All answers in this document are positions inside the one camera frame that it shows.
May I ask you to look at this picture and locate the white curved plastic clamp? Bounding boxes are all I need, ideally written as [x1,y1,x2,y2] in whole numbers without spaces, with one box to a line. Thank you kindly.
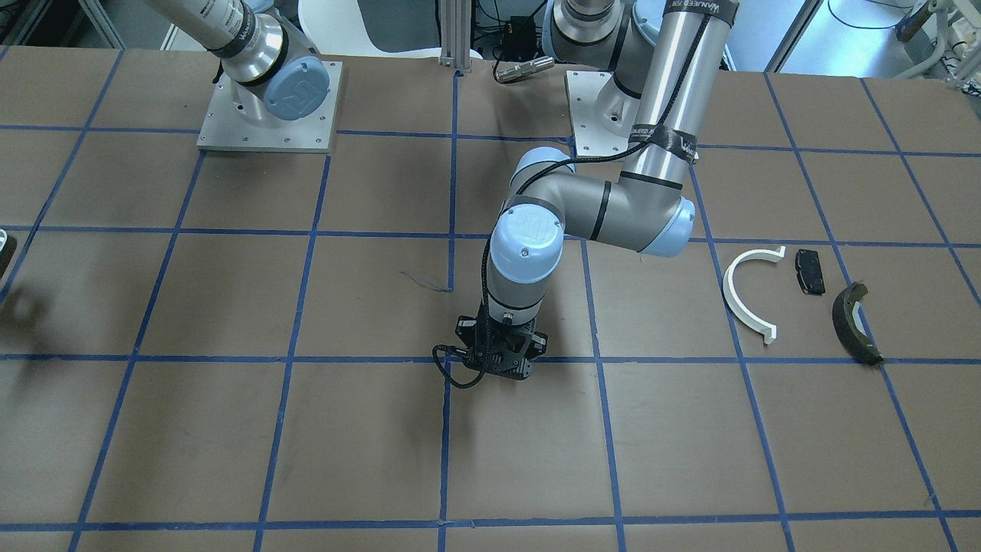
[721,245,787,346]

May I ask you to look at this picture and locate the black electronics box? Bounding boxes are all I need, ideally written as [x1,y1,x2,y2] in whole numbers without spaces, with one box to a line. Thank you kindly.
[502,15,537,49]

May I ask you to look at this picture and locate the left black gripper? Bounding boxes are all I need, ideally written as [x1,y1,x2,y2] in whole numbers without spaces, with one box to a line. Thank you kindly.
[455,305,549,380]

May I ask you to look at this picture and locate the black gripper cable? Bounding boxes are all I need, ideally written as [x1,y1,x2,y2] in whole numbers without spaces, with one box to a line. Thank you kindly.
[432,0,721,389]

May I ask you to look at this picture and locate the silver cylindrical tool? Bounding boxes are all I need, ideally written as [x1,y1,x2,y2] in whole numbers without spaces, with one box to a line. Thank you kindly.
[494,56,555,84]

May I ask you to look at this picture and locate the dark green brake shoe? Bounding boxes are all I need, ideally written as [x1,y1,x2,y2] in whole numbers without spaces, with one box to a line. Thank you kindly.
[832,281,886,366]

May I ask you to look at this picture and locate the aluminium frame post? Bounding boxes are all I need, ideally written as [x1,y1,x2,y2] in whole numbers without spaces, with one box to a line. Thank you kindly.
[438,0,472,74]

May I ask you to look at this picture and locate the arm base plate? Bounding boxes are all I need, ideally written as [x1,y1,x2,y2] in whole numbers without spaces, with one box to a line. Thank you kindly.
[197,60,343,153]
[566,70,641,158]

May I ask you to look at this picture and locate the small black brake pad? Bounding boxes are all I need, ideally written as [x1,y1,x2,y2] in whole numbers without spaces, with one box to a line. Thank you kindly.
[795,248,826,296]

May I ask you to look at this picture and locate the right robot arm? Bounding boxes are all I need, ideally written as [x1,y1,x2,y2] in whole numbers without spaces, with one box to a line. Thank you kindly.
[148,1,330,121]

